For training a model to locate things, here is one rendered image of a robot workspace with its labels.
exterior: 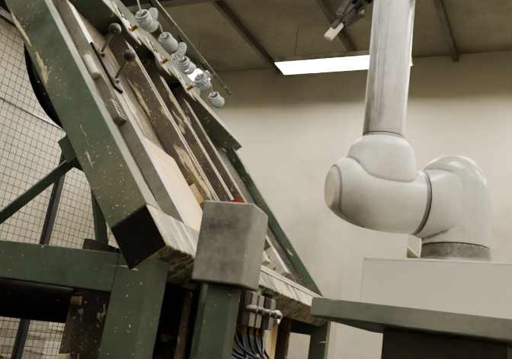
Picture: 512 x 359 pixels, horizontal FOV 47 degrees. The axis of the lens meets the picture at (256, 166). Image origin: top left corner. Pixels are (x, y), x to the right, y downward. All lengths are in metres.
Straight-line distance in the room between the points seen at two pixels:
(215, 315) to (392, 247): 4.45
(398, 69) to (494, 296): 0.56
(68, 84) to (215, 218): 0.58
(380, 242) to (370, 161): 4.39
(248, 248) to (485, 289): 0.49
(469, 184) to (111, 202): 0.84
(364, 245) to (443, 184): 4.37
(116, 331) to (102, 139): 0.47
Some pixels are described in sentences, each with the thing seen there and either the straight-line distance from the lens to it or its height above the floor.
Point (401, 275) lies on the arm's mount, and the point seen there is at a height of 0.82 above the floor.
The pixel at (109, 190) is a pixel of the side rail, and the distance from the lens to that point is 1.47.
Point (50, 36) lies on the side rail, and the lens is 1.76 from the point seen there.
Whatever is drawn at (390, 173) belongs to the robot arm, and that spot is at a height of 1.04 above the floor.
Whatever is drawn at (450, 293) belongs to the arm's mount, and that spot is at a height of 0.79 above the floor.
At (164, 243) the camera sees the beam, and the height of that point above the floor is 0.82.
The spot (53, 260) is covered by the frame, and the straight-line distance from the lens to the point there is 1.51.
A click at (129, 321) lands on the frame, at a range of 1.38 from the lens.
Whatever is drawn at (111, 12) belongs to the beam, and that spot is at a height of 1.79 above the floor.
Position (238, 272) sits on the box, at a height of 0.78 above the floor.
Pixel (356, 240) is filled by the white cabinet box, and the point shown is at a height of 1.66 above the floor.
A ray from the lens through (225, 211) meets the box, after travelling 1.32.
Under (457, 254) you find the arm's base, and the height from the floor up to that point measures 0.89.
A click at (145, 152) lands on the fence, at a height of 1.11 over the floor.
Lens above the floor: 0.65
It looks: 16 degrees up
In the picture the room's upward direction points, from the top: 9 degrees clockwise
